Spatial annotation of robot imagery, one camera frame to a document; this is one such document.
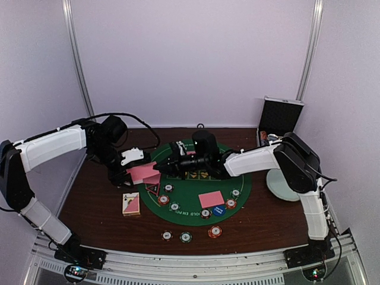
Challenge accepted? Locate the green chip seat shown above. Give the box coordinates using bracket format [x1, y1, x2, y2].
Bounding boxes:
[231, 189, 240, 198]

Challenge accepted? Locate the card deck box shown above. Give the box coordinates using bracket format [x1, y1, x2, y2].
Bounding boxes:
[122, 192, 141, 217]

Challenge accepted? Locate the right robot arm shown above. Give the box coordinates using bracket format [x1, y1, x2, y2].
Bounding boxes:
[154, 129, 332, 262]

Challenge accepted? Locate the black red all-in triangle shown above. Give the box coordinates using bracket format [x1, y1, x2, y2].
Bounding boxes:
[145, 183, 160, 197]

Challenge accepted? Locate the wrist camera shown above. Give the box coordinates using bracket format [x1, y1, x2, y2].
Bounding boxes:
[121, 148, 144, 166]
[176, 141, 187, 156]

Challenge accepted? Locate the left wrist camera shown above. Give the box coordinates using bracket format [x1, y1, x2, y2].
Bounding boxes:
[121, 148, 144, 166]

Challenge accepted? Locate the right aluminium frame post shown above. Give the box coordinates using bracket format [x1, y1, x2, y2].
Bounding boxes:
[296, 0, 324, 101]

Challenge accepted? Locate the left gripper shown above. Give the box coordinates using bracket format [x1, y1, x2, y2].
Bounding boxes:
[90, 141, 134, 189]

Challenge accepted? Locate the aluminium frame post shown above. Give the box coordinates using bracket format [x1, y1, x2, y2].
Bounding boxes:
[296, 0, 324, 101]
[62, 0, 96, 122]

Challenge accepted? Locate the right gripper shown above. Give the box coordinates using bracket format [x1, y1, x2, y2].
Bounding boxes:
[154, 147, 210, 179]

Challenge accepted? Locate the green poker chip stack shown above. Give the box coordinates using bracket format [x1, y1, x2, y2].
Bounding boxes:
[179, 232, 192, 243]

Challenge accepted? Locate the red-backed card deck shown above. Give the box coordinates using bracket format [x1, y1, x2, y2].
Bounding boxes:
[127, 162, 160, 184]

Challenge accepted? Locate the left aluminium frame post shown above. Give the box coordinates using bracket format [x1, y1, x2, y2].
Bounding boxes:
[62, 0, 96, 122]

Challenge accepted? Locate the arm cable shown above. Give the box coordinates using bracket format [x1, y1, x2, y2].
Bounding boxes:
[314, 166, 338, 191]
[59, 112, 161, 149]

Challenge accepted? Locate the single red-backed card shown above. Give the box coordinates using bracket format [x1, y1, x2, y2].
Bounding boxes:
[143, 173, 161, 185]

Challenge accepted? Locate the red chip pile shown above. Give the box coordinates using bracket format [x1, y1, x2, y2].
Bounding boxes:
[157, 195, 170, 205]

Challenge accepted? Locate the blue small blind button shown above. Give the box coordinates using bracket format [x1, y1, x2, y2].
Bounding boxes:
[212, 205, 226, 217]

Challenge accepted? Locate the aluminium front rail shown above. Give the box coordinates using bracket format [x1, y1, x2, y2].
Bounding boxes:
[21, 234, 369, 284]

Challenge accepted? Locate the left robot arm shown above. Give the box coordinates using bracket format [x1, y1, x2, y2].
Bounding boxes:
[1, 113, 150, 264]

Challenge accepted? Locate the aluminium poker chip case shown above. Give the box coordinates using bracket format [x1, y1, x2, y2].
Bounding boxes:
[256, 96, 305, 146]

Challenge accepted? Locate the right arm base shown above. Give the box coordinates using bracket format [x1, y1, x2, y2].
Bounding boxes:
[284, 245, 335, 268]

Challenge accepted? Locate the brown poker chip stack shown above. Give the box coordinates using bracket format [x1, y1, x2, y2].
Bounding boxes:
[161, 230, 173, 241]

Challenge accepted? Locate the round green poker mat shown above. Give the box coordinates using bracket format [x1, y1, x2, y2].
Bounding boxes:
[137, 140, 253, 227]

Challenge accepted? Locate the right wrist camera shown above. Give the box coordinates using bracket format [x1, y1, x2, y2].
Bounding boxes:
[176, 141, 187, 156]

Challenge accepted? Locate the orange-red poker chip stack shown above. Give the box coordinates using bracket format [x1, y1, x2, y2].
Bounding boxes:
[208, 226, 222, 239]

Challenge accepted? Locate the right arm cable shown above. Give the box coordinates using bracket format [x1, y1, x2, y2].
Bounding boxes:
[314, 166, 338, 191]

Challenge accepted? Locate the red five poker chip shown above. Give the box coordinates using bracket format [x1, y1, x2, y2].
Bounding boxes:
[226, 199, 237, 210]

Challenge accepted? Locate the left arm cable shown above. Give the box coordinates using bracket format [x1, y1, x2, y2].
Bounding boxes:
[59, 112, 161, 149]

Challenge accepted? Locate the pale green ceramic plate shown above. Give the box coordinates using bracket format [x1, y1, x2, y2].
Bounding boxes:
[266, 169, 300, 202]

